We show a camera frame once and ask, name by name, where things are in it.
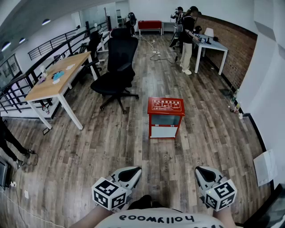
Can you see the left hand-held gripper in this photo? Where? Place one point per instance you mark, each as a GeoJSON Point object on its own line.
{"type": "Point", "coordinates": [111, 193]}

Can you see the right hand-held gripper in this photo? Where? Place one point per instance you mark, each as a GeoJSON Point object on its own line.
{"type": "Point", "coordinates": [219, 193]}

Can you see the red fire extinguisher box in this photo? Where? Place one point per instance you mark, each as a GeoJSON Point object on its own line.
{"type": "Point", "coordinates": [165, 107]}

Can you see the person's left forearm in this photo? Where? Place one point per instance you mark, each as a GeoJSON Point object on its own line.
{"type": "Point", "coordinates": [93, 217]}

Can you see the person's right forearm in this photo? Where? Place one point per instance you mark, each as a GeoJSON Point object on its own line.
{"type": "Point", "coordinates": [221, 217]}

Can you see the person's black trousers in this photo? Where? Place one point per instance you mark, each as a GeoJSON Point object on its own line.
{"type": "Point", "coordinates": [142, 201]}

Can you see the white paper sheet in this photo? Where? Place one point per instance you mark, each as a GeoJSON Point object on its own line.
{"type": "Point", "coordinates": [265, 167]}

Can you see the black screen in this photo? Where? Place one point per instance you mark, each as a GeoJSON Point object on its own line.
{"type": "Point", "coordinates": [269, 211]}

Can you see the person's white printed shirt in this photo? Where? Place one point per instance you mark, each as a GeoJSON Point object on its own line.
{"type": "Point", "coordinates": [155, 223]}

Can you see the clear plastic bottle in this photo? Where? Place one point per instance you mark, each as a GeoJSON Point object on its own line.
{"type": "Point", "coordinates": [237, 108]}

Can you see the black floor plate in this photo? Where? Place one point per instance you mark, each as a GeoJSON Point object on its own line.
{"type": "Point", "coordinates": [46, 131]}

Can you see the green capped bottle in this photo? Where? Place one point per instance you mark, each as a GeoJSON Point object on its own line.
{"type": "Point", "coordinates": [234, 95]}

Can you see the black monitor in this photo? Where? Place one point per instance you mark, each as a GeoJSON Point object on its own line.
{"type": "Point", "coordinates": [4, 173]}

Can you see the broom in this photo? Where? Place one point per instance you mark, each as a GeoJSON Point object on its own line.
{"type": "Point", "coordinates": [233, 82]}

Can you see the white paper piece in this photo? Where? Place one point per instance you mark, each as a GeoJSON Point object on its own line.
{"type": "Point", "coordinates": [70, 66]}
{"type": "Point", "coordinates": [56, 81]}

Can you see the wooden desk with white legs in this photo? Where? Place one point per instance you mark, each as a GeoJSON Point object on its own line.
{"type": "Point", "coordinates": [60, 78]}

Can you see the blue cloth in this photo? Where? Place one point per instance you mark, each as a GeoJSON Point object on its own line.
{"type": "Point", "coordinates": [59, 74]}

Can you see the purple packet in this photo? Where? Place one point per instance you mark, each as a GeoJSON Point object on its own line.
{"type": "Point", "coordinates": [41, 80]}

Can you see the black mesh office chair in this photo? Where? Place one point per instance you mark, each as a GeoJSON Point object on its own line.
{"type": "Point", "coordinates": [121, 55]}

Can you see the white bottle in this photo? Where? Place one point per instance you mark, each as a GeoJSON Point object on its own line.
{"type": "Point", "coordinates": [43, 71]}

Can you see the black metal railing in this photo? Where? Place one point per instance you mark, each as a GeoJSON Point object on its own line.
{"type": "Point", "coordinates": [29, 73]}

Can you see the black desk stand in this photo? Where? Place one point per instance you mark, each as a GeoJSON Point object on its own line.
{"type": "Point", "coordinates": [208, 41]}

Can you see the hand-held gripper on table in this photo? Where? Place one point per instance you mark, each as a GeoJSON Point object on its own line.
{"type": "Point", "coordinates": [200, 39]}

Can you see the white table lamp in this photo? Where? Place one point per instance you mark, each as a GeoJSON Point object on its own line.
{"type": "Point", "coordinates": [208, 32]}

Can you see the red cabinet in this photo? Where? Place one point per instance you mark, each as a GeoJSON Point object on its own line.
{"type": "Point", "coordinates": [149, 24]}

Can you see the round ceiling light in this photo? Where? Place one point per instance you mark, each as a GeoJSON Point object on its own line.
{"type": "Point", "coordinates": [46, 21]}
{"type": "Point", "coordinates": [5, 46]}
{"type": "Point", "coordinates": [22, 40]}

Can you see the small white table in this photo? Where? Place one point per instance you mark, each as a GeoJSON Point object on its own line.
{"type": "Point", "coordinates": [168, 23]}

